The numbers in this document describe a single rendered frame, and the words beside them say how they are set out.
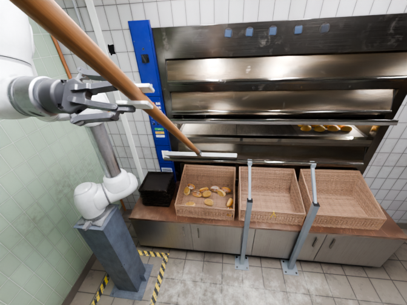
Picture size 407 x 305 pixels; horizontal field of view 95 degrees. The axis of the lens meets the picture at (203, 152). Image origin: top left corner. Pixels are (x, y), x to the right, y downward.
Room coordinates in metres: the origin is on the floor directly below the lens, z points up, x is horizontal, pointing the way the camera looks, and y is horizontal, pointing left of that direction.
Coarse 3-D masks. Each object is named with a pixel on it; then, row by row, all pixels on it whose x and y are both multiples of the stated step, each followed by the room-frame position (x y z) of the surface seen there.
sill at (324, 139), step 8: (192, 136) 1.66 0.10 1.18; (200, 136) 1.65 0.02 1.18; (208, 136) 1.64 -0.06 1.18; (216, 136) 1.63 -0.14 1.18; (224, 136) 1.62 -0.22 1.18; (232, 136) 1.61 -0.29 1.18; (240, 136) 1.61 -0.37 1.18; (248, 136) 1.60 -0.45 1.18; (256, 136) 1.59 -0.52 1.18; (264, 136) 1.58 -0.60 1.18; (272, 136) 1.57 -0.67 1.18; (280, 136) 1.56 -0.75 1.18; (288, 136) 1.55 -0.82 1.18; (296, 136) 1.55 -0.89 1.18; (304, 136) 1.54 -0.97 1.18; (312, 136) 1.53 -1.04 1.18; (320, 136) 1.52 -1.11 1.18
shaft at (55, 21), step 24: (24, 0) 0.22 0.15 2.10; (48, 0) 0.24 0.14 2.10; (48, 24) 0.24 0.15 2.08; (72, 24) 0.26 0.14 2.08; (72, 48) 0.27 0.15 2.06; (96, 48) 0.29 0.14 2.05; (120, 72) 0.34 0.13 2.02; (144, 96) 0.41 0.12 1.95; (168, 120) 0.54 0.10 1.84; (192, 144) 0.86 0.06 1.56
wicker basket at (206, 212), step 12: (192, 168) 1.61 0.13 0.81; (216, 168) 1.57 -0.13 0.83; (228, 168) 1.55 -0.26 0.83; (180, 180) 1.44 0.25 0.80; (192, 180) 1.58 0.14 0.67; (204, 180) 1.55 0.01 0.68; (216, 180) 1.53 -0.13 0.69; (228, 180) 1.51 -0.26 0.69; (180, 192) 1.36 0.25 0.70; (192, 192) 1.47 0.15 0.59; (216, 192) 1.45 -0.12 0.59; (180, 204) 1.31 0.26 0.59; (204, 204) 1.30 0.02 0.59; (216, 204) 1.29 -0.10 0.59; (192, 216) 1.15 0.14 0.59; (204, 216) 1.14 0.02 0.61; (216, 216) 1.12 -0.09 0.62
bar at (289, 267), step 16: (176, 160) 1.29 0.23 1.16; (192, 160) 1.27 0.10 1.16; (208, 160) 1.25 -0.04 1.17; (224, 160) 1.23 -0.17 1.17; (240, 160) 1.21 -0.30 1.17; (256, 160) 1.20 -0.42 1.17; (272, 160) 1.19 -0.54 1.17; (304, 224) 0.93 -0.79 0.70; (304, 240) 0.90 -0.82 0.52; (240, 256) 0.99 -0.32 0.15; (288, 272) 0.87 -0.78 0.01
